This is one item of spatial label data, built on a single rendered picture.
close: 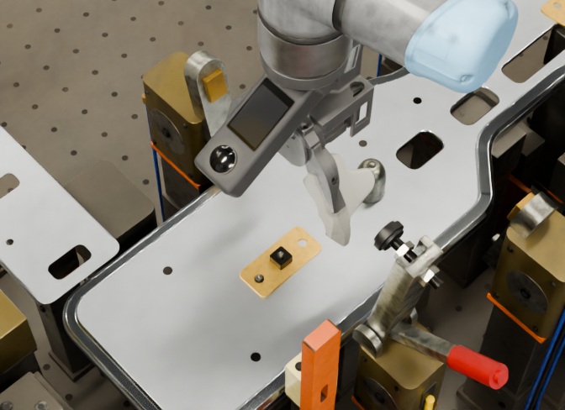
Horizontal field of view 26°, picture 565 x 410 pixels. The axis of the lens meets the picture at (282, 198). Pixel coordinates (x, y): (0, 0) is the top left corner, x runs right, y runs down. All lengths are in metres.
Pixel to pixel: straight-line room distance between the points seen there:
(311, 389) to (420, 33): 0.33
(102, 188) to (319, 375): 0.40
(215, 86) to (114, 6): 0.64
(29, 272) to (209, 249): 0.18
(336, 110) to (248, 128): 0.08
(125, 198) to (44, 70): 0.52
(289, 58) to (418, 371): 0.34
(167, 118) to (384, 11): 0.51
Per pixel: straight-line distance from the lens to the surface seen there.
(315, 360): 0.97
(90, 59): 1.79
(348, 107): 1.02
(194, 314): 1.20
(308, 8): 0.88
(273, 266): 1.22
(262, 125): 0.99
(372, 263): 1.23
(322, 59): 0.94
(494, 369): 1.02
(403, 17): 0.84
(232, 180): 0.99
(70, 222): 1.27
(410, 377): 1.12
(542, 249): 1.18
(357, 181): 1.08
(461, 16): 0.83
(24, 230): 1.27
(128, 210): 1.29
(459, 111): 1.36
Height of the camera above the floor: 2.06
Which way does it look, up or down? 57 degrees down
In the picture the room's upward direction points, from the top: straight up
